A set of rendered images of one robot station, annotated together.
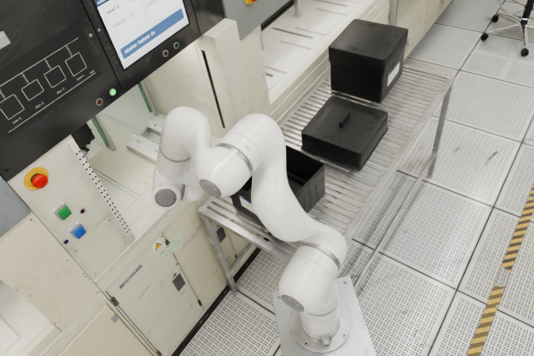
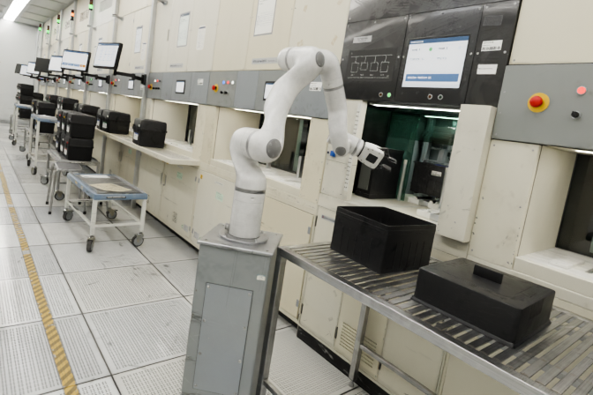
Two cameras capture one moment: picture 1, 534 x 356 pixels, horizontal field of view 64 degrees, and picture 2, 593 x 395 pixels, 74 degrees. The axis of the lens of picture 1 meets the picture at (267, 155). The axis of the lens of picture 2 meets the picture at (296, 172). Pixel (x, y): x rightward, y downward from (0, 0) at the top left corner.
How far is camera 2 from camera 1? 2.00 m
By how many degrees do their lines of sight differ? 90
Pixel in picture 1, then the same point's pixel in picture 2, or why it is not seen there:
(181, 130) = not seen: hidden behind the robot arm
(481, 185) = not seen: outside the picture
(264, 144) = (297, 51)
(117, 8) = (418, 50)
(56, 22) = (389, 41)
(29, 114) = (356, 75)
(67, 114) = (366, 88)
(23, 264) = (314, 140)
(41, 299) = (306, 167)
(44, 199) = not seen: hidden behind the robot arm
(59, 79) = (374, 69)
